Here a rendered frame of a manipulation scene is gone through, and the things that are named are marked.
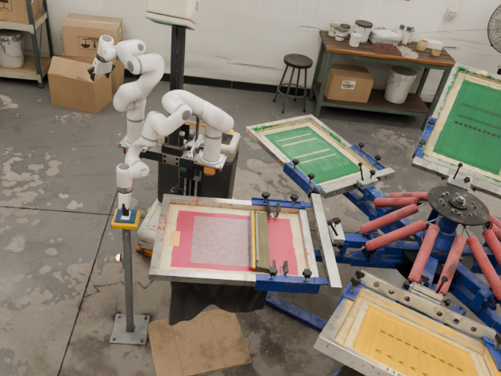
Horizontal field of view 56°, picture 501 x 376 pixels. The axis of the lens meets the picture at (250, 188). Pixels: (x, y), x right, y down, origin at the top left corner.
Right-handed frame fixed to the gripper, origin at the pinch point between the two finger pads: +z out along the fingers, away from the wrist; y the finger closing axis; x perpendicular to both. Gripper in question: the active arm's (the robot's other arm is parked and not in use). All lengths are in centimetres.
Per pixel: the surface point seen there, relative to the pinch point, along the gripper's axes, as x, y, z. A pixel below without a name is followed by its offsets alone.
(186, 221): 30.8, 0.0, 3.1
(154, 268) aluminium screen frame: 19.5, 37.3, -0.4
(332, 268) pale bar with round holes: 101, 35, -6
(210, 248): 44.4, 18.5, 3.0
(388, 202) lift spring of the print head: 139, -10, -13
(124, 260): -1.1, 2.0, 33.7
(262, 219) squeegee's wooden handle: 71, -2, -1
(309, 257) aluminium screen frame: 93, 23, 0
